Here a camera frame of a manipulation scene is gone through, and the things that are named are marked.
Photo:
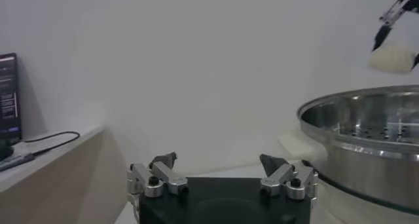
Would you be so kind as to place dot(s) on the black laptop with dark screen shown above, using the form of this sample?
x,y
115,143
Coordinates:
x,y
8,97

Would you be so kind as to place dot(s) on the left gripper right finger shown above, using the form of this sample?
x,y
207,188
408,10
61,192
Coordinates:
x,y
278,176

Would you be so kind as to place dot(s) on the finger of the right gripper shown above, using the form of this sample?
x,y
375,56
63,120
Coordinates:
x,y
393,14
416,61

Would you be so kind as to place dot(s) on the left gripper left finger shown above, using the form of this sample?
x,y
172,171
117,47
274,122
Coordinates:
x,y
167,176

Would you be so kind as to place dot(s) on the cream electric cooker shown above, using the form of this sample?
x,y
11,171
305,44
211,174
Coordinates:
x,y
343,209

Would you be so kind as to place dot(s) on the perforated steel steamer basket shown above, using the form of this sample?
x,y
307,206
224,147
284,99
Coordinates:
x,y
376,166

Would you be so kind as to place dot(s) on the white side table with mouse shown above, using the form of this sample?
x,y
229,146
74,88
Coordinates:
x,y
49,186

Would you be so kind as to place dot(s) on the white steamed baozi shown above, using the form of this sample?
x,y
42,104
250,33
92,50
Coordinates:
x,y
391,60

